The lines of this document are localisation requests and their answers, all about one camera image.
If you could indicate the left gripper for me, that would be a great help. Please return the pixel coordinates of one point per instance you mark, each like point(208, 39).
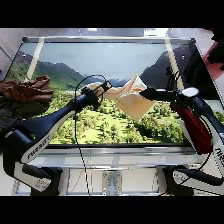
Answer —
point(105, 88)

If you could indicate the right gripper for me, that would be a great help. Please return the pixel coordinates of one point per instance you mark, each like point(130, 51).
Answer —
point(155, 94)

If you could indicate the cream shirt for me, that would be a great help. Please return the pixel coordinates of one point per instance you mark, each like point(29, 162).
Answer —
point(133, 103)

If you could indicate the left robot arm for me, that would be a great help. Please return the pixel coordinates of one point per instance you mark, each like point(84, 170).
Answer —
point(43, 126)

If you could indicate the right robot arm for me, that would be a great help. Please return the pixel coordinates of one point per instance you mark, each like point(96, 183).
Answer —
point(203, 106)

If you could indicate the red garment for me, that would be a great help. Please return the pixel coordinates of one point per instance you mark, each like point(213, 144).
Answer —
point(193, 130)

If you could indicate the brown garment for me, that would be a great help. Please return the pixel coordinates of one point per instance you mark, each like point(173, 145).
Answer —
point(26, 90)

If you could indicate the dark grey garment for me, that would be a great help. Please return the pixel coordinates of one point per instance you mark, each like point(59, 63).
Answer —
point(20, 113)

